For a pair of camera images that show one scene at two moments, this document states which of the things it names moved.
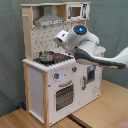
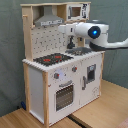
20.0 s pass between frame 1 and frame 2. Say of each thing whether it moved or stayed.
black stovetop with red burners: stayed
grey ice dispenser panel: stayed
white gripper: moved
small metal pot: moved
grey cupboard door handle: stayed
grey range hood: stayed
